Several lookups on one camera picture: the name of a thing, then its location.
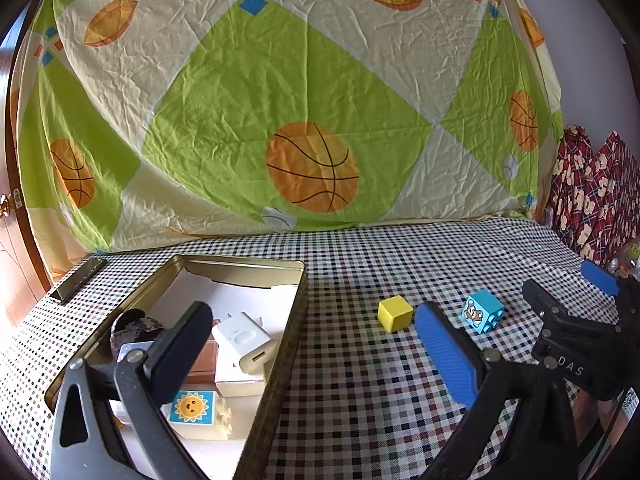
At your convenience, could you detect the brown wooden door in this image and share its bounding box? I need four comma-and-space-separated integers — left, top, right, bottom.
0, 15, 56, 331

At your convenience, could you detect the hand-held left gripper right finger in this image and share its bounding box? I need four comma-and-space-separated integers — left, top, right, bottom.
415, 302, 583, 480

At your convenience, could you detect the blue toy building block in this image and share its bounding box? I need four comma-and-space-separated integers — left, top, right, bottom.
460, 290, 505, 335

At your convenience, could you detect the white charger plug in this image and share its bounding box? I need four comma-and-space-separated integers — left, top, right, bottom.
211, 311, 277, 375

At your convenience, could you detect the dark mobile phone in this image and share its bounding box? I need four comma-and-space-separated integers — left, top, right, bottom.
50, 257, 107, 305

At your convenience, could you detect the green basketball print bedsheet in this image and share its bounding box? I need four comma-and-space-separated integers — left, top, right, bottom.
10, 0, 566, 266

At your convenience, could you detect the red plaid teddy bear cloth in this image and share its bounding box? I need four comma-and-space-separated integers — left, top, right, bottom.
542, 124, 640, 271

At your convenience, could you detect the white sun picture block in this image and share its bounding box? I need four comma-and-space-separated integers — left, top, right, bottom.
167, 390, 233, 441

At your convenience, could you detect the checkered tablecloth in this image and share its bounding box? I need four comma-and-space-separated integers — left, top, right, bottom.
0, 215, 640, 480

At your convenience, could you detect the dark brown round object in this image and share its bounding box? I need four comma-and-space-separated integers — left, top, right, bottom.
109, 308, 163, 356

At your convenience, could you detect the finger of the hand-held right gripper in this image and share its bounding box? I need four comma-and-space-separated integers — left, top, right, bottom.
522, 278, 621, 346
581, 259, 640, 332

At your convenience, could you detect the plain yellow cube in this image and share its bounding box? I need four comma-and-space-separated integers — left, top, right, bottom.
377, 296, 415, 333

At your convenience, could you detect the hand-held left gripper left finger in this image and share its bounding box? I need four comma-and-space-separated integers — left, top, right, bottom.
49, 301, 215, 480

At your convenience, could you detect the clear plastic box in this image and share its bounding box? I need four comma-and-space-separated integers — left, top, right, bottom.
214, 357, 271, 397

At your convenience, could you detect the gold rectangular tin box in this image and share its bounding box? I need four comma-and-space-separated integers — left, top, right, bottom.
44, 254, 308, 480

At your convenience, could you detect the white paper liner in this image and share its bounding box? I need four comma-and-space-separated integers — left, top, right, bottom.
120, 267, 301, 480

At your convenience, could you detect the brown wooden block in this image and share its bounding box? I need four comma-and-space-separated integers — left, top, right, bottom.
187, 340, 218, 380

